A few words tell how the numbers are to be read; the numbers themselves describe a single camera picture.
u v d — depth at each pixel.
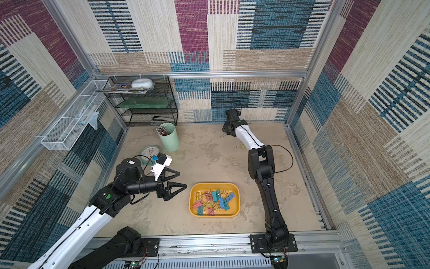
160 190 0.58
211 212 0.82
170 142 1.03
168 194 0.57
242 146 1.07
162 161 0.59
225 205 0.83
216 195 0.86
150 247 0.73
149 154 1.02
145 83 0.89
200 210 0.83
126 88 0.91
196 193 0.87
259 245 0.73
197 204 0.83
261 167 0.66
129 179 0.53
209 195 0.85
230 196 0.87
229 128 0.82
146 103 0.94
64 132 0.72
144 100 1.07
